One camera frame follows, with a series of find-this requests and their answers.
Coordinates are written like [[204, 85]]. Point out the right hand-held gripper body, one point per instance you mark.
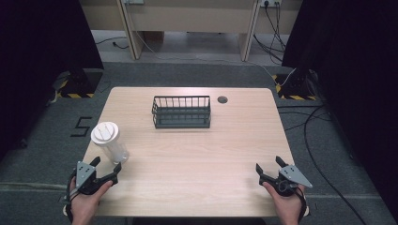
[[285, 181]]

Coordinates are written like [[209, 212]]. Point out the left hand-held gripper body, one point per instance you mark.
[[85, 178]]

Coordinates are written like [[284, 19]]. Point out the clear jar with white lid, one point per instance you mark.
[[109, 142]]

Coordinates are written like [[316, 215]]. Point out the person's right hand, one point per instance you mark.
[[284, 204]]

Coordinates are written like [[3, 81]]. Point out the person's left hand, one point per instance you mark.
[[87, 203]]

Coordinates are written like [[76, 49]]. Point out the black stand base with striped tape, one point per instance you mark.
[[297, 86], [79, 83]]

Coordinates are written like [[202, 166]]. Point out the black curtain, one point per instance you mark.
[[47, 59], [350, 84]]

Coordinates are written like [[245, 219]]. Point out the light wooden desk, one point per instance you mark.
[[191, 31]]

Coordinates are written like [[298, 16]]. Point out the white wall socket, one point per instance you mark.
[[270, 3]]

